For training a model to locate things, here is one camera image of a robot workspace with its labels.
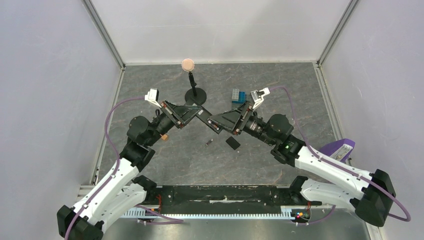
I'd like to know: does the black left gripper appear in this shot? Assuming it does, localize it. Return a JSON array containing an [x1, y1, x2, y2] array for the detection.
[[145, 99, 202, 147]]

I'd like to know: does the black battery cover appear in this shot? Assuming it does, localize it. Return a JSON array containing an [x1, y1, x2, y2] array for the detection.
[[225, 136, 241, 150]]

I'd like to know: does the black remote control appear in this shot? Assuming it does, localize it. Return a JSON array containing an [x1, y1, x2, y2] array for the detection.
[[195, 106, 216, 133]]

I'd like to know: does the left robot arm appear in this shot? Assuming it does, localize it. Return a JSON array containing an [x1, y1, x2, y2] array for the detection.
[[56, 101, 202, 240]]

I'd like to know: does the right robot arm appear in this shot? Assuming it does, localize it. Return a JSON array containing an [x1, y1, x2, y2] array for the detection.
[[206, 102, 396, 227]]

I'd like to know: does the black stand with pink disc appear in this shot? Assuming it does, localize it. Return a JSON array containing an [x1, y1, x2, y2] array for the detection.
[[181, 58, 207, 105]]

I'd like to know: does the blue lego brick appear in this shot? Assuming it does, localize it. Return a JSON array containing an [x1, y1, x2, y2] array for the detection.
[[239, 91, 246, 101]]

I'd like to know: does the dark grey lego baseplate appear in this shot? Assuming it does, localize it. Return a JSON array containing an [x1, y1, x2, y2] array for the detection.
[[230, 94, 254, 110]]

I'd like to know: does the light grey lego brick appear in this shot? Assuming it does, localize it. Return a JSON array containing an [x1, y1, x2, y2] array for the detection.
[[231, 88, 240, 102]]

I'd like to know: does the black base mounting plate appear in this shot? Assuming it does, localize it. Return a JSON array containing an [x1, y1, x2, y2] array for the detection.
[[142, 185, 322, 215]]

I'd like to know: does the purple box device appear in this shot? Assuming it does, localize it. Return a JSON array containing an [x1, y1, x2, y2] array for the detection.
[[319, 138, 355, 163]]

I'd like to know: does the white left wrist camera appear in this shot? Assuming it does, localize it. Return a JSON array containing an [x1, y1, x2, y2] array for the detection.
[[144, 88, 161, 109]]

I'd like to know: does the white cable duct strip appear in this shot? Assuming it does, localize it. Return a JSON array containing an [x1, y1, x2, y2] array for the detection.
[[120, 207, 310, 221]]

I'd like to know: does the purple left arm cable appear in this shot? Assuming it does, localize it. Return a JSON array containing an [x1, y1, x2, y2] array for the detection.
[[63, 96, 184, 240]]

